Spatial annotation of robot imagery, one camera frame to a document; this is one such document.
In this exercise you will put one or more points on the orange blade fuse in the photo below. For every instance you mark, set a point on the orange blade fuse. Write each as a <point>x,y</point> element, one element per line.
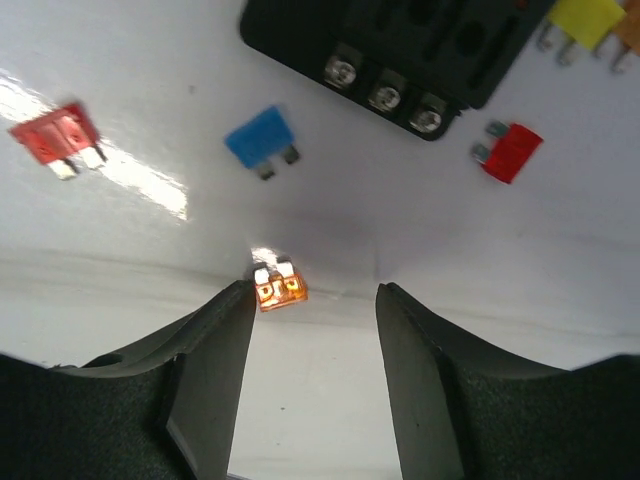
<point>627,32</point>
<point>278,284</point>

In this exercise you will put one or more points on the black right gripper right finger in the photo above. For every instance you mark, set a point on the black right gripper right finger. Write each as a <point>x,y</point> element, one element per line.
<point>463,408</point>

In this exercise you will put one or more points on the black fuse box base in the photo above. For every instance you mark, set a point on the black fuse box base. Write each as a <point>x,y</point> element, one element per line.
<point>418,64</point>

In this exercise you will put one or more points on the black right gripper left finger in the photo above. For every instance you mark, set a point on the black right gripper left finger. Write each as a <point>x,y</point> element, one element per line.
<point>163,407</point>

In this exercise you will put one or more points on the red blade fuse near box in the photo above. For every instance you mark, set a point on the red blade fuse near box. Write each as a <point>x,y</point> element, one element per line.
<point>513,146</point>

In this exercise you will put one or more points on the blue blade fuse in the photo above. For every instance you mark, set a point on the blue blade fuse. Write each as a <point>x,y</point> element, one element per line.
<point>266,135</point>

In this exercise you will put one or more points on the orange blade fuse by yellow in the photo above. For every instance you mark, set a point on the orange blade fuse by yellow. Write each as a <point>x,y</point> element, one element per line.
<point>627,32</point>

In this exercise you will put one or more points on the red blade fuse front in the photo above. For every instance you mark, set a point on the red blade fuse front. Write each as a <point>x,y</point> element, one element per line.
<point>59,137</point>

